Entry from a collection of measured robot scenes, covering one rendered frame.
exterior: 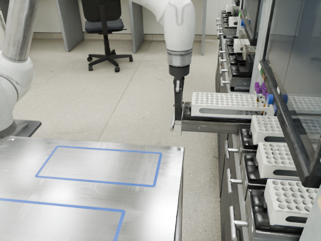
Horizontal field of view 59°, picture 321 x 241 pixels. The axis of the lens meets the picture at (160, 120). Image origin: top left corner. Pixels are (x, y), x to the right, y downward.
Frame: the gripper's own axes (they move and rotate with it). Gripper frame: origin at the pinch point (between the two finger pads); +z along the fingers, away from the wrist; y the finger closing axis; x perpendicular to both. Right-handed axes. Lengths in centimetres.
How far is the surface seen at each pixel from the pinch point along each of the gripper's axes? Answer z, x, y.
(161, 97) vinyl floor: 80, 31, 159
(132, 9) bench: 21, 86, 285
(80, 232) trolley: -2, 17, -58
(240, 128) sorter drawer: -1.0, -22.8, -10.7
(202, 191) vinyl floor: 80, -13, 36
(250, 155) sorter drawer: -1.8, -24.2, -26.0
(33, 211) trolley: -2, 31, -54
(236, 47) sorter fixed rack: -5, -27, 66
